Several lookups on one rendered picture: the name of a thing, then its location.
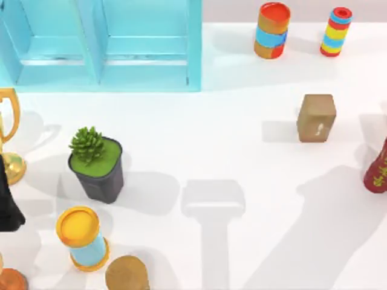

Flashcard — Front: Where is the green plant in grey pot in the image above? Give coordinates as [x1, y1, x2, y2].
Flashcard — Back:
[67, 126, 125, 204]

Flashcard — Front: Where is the light blue rack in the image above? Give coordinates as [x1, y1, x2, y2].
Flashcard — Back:
[0, 0, 203, 93]

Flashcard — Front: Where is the brown box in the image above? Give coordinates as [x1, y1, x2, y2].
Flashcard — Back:
[296, 94, 337, 143]

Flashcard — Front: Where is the orange and blue can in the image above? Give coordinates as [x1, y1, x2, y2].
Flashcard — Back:
[253, 2, 291, 60]

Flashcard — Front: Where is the brown bread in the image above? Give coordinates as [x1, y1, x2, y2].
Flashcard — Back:
[105, 255, 150, 290]

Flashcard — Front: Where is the yellow and light blue can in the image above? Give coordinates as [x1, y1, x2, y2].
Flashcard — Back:
[55, 205, 110, 272]

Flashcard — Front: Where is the red yellow blue striped can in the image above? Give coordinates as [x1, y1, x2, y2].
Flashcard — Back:
[319, 7, 354, 57]

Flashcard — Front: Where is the gold trophy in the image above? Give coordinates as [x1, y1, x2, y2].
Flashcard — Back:
[0, 88, 27, 185]

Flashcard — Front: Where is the red bottle with yellow print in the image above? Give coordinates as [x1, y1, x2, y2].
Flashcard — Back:
[363, 137, 387, 193]

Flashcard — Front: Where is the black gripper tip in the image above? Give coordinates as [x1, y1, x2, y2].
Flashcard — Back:
[0, 153, 26, 233]

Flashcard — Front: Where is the copper trophy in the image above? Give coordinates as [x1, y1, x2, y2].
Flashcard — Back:
[0, 252, 28, 290]

